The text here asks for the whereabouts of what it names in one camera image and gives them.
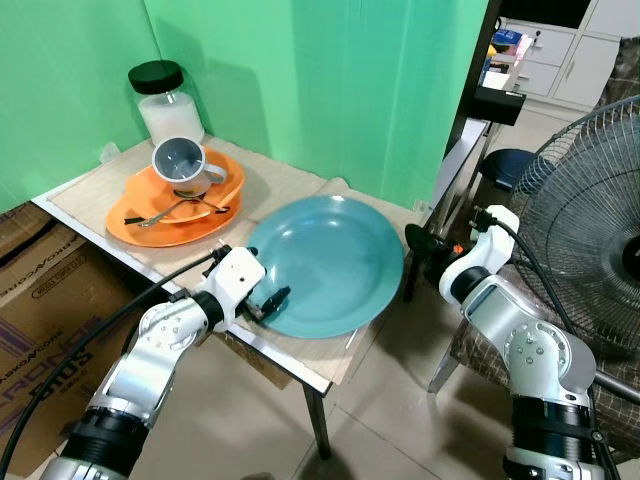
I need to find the metal spoon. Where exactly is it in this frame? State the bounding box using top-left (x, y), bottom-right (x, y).
top-left (138, 196), bottom-right (233, 229)

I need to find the dark blue stool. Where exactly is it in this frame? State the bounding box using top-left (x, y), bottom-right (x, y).
top-left (478, 148), bottom-right (549, 194)

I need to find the glass jar with black lid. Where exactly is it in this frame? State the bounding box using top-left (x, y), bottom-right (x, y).
top-left (128, 60), bottom-right (207, 147)

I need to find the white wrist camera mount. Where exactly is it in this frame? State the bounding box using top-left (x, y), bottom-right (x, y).
top-left (203, 245), bottom-right (267, 328)
top-left (452, 204), bottom-right (522, 281)

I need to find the white table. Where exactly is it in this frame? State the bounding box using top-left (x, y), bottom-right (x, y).
top-left (32, 135), bottom-right (441, 461)

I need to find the black shelf frame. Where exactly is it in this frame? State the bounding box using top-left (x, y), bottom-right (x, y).
top-left (438, 0), bottom-right (529, 237)

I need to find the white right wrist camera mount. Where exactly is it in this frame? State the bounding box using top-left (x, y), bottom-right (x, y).
top-left (452, 204), bottom-right (522, 281)

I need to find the white board panel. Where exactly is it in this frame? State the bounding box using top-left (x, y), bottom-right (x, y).
top-left (428, 118), bottom-right (493, 243)

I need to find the orange plate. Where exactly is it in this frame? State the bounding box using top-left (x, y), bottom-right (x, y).
top-left (105, 150), bottom-right (247, 249)

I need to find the grey ceramic mug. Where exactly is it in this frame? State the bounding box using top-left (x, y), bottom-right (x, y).
top-left (152, 137), bottom-right (230, 199)

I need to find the green backdrop cloth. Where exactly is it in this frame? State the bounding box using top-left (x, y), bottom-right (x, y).
top-left (0, 0), bottom-right (491, 217)

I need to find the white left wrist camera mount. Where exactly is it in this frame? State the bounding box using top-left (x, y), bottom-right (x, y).
top-left (203, 245), bottom-right (267, 328)

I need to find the brown cardboard box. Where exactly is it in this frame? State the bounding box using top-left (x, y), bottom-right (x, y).
top-left (0, 204), bottom-right (151, 477)

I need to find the white drawer cabinet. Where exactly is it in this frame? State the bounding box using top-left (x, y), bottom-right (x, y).
top-left (495, 0), bottom-right (640, 112)

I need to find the teal round plate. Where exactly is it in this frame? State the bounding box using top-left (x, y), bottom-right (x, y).
top-left (245, 195), bottom-right (406, 340)

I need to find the black wire-cage floor fan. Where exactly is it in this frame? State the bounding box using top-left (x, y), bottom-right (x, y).
top-left (508, 95), bottom-right (640, 353)

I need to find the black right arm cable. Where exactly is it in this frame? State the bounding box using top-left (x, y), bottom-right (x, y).
top-left (484, 207), bottom-right (603, 401)

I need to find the beige wood-pattern table mat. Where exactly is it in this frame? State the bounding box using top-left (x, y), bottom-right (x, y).
top-left (48, 135), bottom-right (429, 389)

